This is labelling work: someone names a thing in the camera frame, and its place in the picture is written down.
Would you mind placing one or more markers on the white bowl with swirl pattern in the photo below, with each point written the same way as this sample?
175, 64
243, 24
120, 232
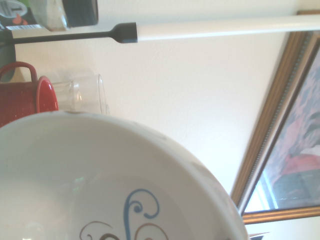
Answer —
100, 162

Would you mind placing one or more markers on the clear drinking glass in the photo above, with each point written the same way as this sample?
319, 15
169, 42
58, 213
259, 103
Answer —
87, 95

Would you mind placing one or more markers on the tall white taper candle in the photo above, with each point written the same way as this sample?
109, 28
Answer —
225, 27

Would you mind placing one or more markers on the black holder of tall candle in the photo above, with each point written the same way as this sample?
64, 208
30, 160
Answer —
75, 36

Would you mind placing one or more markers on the spice jar with black lid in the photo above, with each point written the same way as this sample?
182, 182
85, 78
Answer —
82, 12

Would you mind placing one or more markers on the gold framed painting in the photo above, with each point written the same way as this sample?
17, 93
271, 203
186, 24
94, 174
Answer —
295, 125

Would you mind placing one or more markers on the red mug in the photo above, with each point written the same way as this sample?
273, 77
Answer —
22, 100

